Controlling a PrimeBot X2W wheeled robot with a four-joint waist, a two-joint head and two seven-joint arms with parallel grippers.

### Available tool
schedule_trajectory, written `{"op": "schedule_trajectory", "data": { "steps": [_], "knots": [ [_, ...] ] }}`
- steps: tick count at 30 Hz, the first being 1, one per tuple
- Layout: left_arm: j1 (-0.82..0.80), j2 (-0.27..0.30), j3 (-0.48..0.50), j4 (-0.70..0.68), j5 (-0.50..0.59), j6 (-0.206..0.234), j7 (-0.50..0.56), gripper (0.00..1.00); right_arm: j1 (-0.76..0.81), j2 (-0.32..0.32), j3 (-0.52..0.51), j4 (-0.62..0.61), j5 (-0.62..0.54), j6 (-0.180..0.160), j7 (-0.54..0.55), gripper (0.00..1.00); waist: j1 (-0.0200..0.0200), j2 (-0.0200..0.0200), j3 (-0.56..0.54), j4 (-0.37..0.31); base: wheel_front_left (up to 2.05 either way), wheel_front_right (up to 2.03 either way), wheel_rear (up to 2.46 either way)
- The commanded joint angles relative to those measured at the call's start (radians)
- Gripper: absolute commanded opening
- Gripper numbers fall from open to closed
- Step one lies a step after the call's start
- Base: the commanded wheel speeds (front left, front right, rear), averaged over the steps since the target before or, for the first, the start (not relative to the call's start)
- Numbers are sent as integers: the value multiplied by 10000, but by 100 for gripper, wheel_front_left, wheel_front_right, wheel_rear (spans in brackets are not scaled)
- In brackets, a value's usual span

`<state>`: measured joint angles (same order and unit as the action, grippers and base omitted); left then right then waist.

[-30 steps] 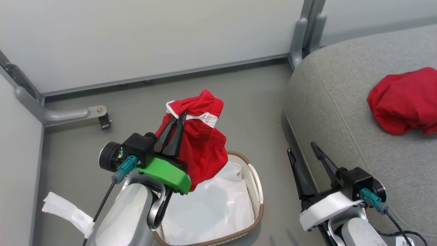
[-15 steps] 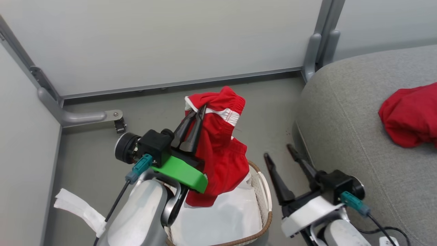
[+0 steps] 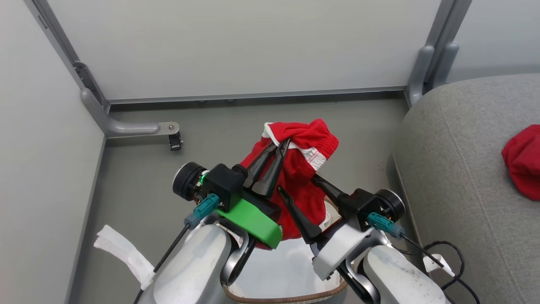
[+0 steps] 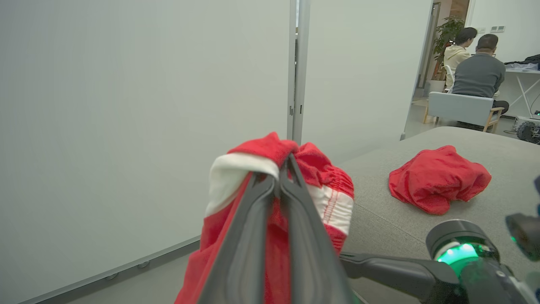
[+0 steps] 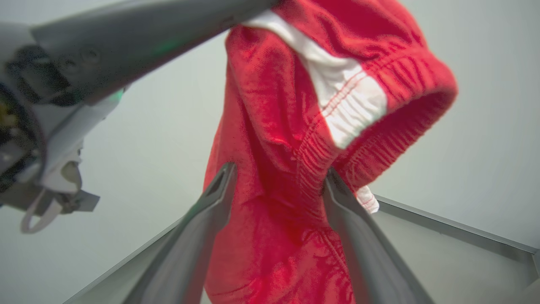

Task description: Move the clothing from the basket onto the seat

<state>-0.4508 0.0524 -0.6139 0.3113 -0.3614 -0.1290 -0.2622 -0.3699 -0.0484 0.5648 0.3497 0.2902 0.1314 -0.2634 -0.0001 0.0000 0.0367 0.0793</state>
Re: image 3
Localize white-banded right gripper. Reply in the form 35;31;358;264
277;174;406;282

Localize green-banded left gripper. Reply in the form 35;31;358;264
172;139;292;250

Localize red shorts with white stripes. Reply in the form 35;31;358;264
239;119;340;250

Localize red shirt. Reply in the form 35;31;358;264
502;125;540;201

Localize grey fabric sofa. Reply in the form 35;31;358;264
392;74;540;304

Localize white laundry basket brown rim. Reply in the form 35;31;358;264
221;198;351;304

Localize grey partition foot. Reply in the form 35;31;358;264
80;88;181;139

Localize white fabric strip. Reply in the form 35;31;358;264
94;225;156;291

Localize teal right cable connector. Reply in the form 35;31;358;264
367;212;405;239

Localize teal cable connector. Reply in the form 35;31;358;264
184;193;220;229
367;212;405;239

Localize teal left cable connector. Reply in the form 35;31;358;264
184;193;220;229

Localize grey partition bottom rail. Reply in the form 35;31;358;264
106;86;408;105

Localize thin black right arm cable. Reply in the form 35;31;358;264
400;234;444;268

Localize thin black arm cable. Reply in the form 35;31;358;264
133;224;191;304
400;234;444;268

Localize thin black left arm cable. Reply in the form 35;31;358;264
133;224;191;304

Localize white cable tag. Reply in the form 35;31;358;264
423;253;456;277

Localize looped black cable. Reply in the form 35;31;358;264
396;240;481;304

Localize grey partition corner post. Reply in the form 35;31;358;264
405;0;473;106

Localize dark metal hinge bracket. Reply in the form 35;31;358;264
72;61;105;105

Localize grey partition post with foot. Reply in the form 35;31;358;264
24;0;111;114

